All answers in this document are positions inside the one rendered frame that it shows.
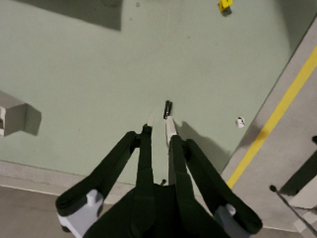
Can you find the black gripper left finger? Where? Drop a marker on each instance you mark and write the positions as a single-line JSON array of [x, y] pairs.
[[80, 206]]

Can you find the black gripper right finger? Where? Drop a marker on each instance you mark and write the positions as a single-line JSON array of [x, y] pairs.
[[232, 214]]

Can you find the white three-compartment bin rack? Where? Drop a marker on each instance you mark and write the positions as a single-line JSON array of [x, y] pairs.
[[12, 114]]

